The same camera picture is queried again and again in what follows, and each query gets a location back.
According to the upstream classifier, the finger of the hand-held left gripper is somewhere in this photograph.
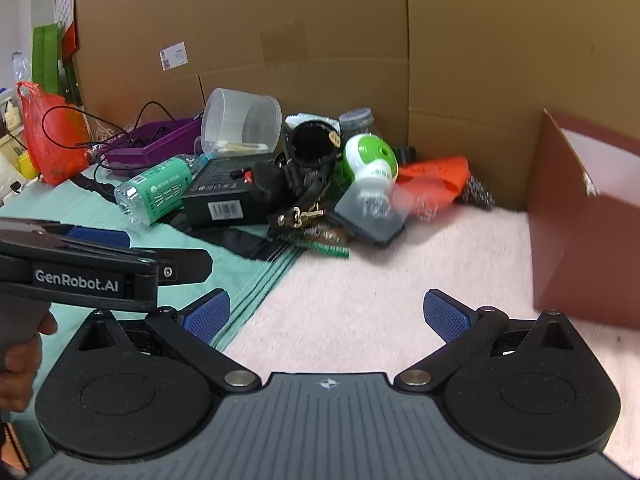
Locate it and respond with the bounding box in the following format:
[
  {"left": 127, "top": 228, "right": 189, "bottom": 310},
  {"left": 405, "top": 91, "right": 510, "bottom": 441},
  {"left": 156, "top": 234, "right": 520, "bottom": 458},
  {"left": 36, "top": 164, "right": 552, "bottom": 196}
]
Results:
[
  {"left": 127, "top": 247, "right": 214, "bottom": 285},
  {"left": 0, "top": 217, "right": 157, "bottom": 262}
]

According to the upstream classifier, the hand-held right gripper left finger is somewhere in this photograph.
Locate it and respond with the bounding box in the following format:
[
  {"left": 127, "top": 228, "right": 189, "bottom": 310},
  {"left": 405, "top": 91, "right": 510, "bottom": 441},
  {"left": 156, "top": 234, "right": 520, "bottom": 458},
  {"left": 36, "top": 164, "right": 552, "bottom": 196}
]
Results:
[{"left": 65, "top": 288, "right": 262, "bottom": 391}]

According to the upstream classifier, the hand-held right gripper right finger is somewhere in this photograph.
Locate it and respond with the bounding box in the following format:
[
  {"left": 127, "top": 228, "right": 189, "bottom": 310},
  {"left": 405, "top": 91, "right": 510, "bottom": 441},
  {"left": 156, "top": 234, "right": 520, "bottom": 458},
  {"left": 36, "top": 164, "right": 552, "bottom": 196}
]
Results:
[{"left": 393, "top": 289, "right": 576, "bottom": 393}]

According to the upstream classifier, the green snack packet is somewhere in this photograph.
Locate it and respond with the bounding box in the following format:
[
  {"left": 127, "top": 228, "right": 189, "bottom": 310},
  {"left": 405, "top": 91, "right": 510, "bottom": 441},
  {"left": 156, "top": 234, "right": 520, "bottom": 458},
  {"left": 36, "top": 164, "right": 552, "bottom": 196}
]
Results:
[{"left": 304, "top": 229, "right": 351, "bottom": 261}]

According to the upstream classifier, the red-brown cardboard box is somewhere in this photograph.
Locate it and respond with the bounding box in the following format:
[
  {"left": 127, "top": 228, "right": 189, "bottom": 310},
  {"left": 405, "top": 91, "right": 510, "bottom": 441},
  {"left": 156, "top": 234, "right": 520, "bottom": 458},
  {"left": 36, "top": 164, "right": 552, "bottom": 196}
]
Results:
[{"left": 527, "top": 108, "right": 640, "bottom": 332}]

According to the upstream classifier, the translucent plastic cup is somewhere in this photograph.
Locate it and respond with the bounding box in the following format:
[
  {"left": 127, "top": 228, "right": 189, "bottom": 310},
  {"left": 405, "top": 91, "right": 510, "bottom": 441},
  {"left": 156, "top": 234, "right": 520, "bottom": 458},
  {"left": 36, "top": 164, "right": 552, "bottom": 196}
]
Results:
[{"left": 200, "top": 88, "right": 283, "bottom": 157}]

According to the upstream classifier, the black round container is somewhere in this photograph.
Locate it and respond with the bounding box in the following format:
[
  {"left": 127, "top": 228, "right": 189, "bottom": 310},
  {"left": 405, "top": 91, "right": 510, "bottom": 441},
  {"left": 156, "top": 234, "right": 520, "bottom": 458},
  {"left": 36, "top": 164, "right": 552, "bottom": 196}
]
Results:
[{"left": 284, "top": 120, "right": 345, "bottom": 202}]

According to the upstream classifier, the person's left hand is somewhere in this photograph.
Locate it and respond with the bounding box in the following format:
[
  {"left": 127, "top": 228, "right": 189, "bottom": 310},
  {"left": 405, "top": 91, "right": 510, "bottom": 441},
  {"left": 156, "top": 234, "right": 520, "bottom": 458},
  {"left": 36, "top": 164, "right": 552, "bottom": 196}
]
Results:
[{"left": 0, "top": 310, "right": 59, "bottom": 414}]

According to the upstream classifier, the teal cloth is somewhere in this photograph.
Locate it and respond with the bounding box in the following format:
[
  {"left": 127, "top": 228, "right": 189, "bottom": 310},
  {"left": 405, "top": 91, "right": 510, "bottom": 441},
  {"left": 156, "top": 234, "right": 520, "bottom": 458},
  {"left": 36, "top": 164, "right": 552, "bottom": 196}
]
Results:
[{"left": 0, "top": 164, "right": 307, "bottom": 427}]

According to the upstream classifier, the pink towel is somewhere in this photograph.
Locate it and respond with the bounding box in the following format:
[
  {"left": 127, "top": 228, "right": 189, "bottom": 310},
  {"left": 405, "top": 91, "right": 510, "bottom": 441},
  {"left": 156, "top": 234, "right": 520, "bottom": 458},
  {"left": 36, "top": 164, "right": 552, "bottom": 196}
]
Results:
[{"left": 219, "top": 200, "right": 640, "bottom": 477}]

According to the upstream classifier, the black product box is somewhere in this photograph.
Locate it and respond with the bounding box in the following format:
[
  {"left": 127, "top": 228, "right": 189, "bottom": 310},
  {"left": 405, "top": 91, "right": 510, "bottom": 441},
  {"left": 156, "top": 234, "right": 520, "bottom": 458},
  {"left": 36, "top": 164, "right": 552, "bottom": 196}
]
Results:
[{"left": 179, "top": 155, "right": 282, "bottom": 229}]

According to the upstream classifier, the green label water bottle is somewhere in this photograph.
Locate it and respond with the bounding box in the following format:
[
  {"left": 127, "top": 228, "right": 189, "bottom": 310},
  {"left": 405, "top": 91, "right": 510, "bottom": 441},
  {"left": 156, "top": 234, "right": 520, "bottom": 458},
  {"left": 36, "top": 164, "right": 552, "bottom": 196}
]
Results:
[{"left": 113, "top": 154, "right": 202, "bottom": 227}]

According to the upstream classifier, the yellow plastic item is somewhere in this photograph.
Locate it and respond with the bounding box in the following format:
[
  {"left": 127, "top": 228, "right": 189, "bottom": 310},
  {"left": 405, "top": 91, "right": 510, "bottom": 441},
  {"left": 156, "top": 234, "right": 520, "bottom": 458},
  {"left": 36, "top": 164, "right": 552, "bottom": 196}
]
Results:
[{"left": 17, "top": 152, "right": 41, "bottom": 180}]

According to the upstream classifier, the orange plastic bag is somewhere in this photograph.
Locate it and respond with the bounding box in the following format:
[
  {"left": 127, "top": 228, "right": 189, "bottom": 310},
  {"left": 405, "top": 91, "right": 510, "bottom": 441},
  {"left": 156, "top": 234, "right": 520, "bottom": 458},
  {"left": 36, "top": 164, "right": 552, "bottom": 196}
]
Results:
[{"left": 16, "top": 81, "right": 94, "bottom": 187}]

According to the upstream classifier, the purple plastic tray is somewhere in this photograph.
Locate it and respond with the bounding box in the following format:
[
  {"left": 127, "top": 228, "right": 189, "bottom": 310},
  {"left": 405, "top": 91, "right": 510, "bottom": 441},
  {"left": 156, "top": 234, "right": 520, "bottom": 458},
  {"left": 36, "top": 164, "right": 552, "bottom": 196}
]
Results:
[{"left": 96, "top": 116, "right": 204, "bottom": 179}]

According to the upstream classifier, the black knob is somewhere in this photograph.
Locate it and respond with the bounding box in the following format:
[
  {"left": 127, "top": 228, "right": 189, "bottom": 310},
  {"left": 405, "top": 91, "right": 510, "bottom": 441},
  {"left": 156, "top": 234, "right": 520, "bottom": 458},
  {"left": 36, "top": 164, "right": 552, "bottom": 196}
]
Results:
[{"left": 249, "top": 159, "right": 287, "bottom": 204}]

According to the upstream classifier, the key bunch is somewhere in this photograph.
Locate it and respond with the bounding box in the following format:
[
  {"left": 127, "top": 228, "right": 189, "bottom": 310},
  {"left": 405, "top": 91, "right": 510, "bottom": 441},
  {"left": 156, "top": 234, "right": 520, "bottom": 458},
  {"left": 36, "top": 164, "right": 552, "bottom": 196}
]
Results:
[{"left": 276, "top": 204, "right": 327, "bottom": 229}]

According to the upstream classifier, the orange perforated rubber piece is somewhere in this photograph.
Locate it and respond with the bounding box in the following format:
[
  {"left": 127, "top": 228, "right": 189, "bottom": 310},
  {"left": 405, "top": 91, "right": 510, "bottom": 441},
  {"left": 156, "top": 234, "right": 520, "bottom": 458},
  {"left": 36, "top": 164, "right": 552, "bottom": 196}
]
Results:
[{"left": 397, "top": 155, "right": 471, "bottom": 207}]

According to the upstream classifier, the green white plastic bottle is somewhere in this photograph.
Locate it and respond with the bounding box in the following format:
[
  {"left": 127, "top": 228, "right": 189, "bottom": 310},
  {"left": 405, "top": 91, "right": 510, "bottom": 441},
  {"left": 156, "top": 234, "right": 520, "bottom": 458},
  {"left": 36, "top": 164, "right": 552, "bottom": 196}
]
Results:
[{"left": 344, "top": 132, "right": 400, "bottom": 197}]

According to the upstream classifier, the green folder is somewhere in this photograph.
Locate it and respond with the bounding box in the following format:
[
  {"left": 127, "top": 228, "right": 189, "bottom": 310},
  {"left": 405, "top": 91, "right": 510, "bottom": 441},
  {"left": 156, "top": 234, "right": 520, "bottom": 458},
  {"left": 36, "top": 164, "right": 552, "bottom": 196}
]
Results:
[{"left": 32, "top": 24, "right": 66, "bottom": 99}]

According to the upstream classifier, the white paper label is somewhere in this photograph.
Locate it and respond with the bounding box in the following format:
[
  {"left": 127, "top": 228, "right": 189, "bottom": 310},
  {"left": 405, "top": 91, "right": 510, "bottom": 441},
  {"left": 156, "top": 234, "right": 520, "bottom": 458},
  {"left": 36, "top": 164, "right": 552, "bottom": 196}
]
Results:
[{"left": 159, "top": 41, "right": 189, "bottom": 71}]

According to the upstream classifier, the glass jar grey lid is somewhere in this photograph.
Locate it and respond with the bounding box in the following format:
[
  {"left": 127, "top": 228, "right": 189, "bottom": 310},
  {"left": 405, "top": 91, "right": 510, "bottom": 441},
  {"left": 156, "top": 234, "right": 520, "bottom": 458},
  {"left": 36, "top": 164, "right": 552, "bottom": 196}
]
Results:
[{"left": 338, "top": 108, "right": 376, "bottom": 142}]

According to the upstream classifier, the large cardboard panel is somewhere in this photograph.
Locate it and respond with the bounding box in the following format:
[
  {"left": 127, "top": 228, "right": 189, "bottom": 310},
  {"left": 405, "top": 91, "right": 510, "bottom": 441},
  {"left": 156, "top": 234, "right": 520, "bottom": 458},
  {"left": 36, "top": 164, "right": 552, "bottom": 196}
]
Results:
[{"left": 74, "top": 0, "right": 640, "bottom": 212}]

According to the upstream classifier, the black cable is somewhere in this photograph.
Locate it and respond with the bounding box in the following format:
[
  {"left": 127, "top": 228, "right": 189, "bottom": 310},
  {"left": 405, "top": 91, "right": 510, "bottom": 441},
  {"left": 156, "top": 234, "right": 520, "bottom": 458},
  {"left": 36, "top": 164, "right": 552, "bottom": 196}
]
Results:
[{"left": 42, "top": 101, "right": 202, "bottom": 172}]

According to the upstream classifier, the red wall calendar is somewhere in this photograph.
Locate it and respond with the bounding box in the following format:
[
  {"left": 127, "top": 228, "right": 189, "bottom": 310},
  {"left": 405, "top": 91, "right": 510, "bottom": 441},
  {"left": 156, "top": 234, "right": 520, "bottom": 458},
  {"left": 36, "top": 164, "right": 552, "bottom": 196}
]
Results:
[{"left": 52, "top": 0, "right": 81, "bottom": 57}]

